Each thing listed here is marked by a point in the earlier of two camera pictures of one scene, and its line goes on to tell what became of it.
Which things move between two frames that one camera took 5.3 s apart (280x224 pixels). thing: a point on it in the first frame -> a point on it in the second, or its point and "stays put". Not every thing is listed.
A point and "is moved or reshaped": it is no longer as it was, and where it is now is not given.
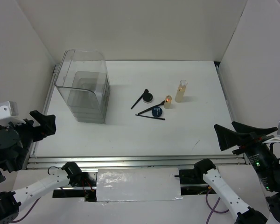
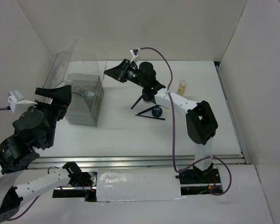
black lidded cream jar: x=147 y=97 stays put
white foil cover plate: x=138 y=184 stays put
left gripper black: x=48 y=126 -> x=63 y=98
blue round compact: x=157 y=111 stays put
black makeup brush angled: x=145 y=91 stays put
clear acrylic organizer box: x=81 y=78 is moved or reshaped
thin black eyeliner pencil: x=163 y=119 stays put
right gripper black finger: x=228 y=139 -> x=115 y=72
